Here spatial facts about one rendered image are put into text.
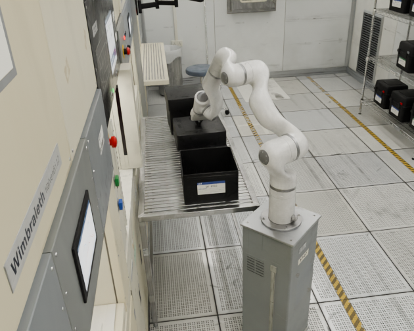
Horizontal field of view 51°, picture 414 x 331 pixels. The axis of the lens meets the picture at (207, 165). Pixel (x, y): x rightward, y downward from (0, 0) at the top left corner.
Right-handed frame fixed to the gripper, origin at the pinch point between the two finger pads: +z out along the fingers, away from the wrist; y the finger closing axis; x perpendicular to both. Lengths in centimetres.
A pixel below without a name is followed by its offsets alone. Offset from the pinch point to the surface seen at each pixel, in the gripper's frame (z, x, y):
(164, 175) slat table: 0.1, 30.8, 23.6
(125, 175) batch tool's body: -19, 34, 44
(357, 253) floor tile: 51, 87, -101
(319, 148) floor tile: 162, -26, -139
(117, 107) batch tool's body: -39, 5, 43
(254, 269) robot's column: -25, 90, -13
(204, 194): -28, 51, 6
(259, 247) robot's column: -37, 81, -15
